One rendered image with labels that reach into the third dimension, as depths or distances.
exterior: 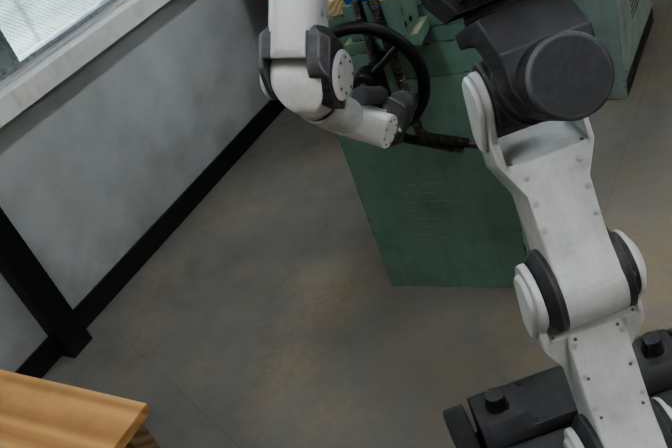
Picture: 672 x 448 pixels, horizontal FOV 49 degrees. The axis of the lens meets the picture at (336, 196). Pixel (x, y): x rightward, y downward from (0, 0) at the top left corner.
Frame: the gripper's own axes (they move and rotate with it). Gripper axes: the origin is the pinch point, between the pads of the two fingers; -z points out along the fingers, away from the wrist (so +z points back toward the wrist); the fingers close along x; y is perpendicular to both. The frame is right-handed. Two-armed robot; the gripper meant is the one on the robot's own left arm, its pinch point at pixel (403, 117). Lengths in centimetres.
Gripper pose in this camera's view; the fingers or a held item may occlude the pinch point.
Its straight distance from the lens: 159.6
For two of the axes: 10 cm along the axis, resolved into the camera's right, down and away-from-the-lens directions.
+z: -4.3, 1.4, -8.9
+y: -8.3, -4.6, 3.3
